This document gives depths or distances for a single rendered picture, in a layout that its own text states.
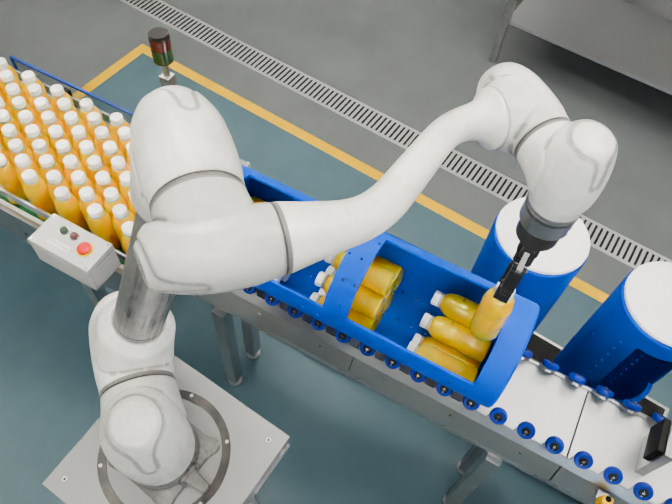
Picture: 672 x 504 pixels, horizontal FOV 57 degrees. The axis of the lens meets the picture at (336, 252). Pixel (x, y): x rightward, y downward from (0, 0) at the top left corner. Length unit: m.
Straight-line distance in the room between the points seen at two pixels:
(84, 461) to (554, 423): 1.15
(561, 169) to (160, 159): 0.56
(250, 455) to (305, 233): 0.77
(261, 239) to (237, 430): 0.78
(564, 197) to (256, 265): 0.48
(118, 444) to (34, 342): 1.75
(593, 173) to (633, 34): 3.22
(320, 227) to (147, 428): 0.59
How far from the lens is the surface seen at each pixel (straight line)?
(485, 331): 1.40
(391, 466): 2.59
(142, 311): 1.17
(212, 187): 0.80
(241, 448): 1.47
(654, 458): 1.73
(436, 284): 1.72
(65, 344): 2.91
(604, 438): 1.81
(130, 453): 1.25
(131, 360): 1.30
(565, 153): 0.96
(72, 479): 1.55
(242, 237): 0.77
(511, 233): 1.88
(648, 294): 1.93
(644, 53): 4.06
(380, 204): 0.85
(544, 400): 1.79
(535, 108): 1.05
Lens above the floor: 2.49
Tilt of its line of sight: 57 degrees down
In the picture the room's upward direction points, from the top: 6 degrees clockwise
